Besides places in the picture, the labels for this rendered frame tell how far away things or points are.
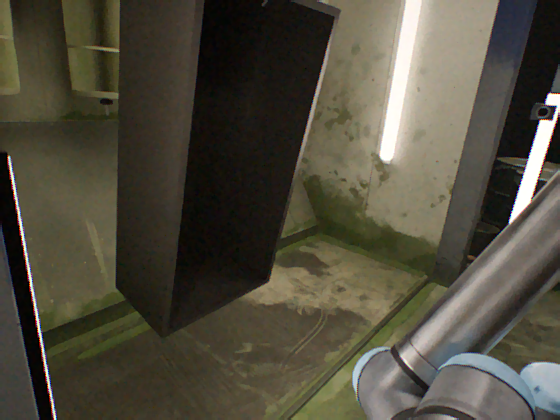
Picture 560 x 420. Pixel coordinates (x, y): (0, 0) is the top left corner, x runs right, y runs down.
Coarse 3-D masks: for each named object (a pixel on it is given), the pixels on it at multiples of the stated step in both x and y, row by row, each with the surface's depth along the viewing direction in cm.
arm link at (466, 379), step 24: (456, 360) 38; (480, 360) 37; (432, 384) 37; (456, 384) 34; (480, 384) 33; (504, 384) 34; (432, 408) 32; (456, 408) 31; (480, 408) 31; (504, 408) 32; (528, 408) 34
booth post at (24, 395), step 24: (0, 240) 41; (0, 264) 42; (0, 288) 42; (0, 312) 43; (0, 336) 44; (0, 360) 45; (24, 360) 47; (0, 384) 45; (24, 384) 48; (0, 408) 46; (24, 408) 48
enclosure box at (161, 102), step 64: (128, 0) 100; (192, 0) 84; (256, 0) 138; (128, 64) 108; (192, 64) 90; (256, 64) 152; (320, 64) 133; (128, 128) 116; (192, 128) 143; (256, 128) 160; (128, 192) 126; (192, 192) 159; (256, 192) 169; (128, 256) 137; (192, 256) 180; (256, 256) 179; (192, 320) 143
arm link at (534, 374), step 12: (528, 372) 67; (540, 372) 66; (552, 372) 67; (528, 384) 64; (540, 384) 63; (552, 384) 63; (540, 396) 62; (552, 396) 60; (540, 408) 62; (552, 408) 60
